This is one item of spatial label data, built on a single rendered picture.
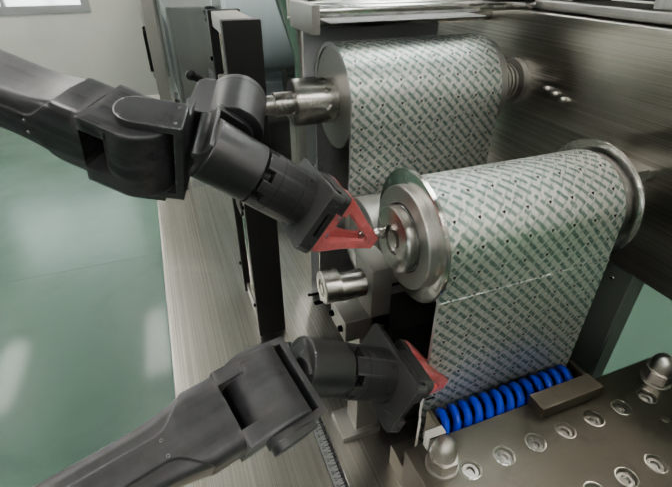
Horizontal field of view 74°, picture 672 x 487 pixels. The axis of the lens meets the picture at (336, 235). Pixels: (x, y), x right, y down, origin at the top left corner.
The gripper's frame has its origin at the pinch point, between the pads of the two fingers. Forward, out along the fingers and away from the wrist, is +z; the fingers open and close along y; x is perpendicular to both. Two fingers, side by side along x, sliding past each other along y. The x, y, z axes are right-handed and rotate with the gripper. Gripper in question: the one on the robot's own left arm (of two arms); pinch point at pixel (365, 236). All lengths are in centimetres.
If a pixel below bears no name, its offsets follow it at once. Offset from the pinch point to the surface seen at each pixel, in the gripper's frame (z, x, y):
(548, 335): 27.1, 1.9, 7.1
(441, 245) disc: 1.9, 4.6, 8.1
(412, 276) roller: 4.5, -0.3, 4.9
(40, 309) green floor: -8, -153, -179
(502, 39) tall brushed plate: 18.5, 34.7, -27.8
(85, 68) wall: -53, -107, -548
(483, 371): 21.5, -6.1, 7.2
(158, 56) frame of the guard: -21, -5, -93
